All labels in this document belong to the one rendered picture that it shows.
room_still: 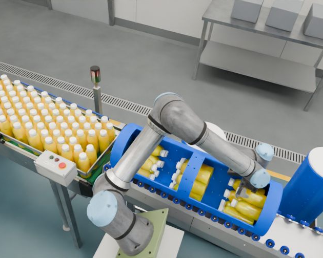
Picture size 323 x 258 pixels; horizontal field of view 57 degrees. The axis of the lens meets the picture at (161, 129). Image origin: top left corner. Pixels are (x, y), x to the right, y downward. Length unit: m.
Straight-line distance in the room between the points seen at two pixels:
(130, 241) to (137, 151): 0.33
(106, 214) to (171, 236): 0.41
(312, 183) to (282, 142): 1.63
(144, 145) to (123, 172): 0.14
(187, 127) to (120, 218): 0.40
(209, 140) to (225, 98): 2.95
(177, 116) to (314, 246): 1.15
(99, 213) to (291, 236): 1.11
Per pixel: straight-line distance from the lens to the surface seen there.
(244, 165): 1.13
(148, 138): 1.10
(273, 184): 1.56
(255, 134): 3.59
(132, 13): 5.06
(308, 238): 1.86
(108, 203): 1.06
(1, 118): 2.04
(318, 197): 2.15
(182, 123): 0.97
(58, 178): 1.68
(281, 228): 1.82
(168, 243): 1.37
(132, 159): 1.13
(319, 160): 2.09
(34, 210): 2.86
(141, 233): 1.14
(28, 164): 2.11
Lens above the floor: 2.40
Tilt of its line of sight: 46 degrees down
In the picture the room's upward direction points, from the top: 7 degrees clockwise
